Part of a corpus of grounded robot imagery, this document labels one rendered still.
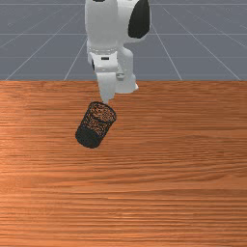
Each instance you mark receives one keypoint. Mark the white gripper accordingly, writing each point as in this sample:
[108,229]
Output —
[105,80]

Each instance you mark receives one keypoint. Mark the dark mesh basket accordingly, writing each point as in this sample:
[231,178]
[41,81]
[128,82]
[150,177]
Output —
[95,127]

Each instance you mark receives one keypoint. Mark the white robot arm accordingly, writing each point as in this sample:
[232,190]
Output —
[106,25]

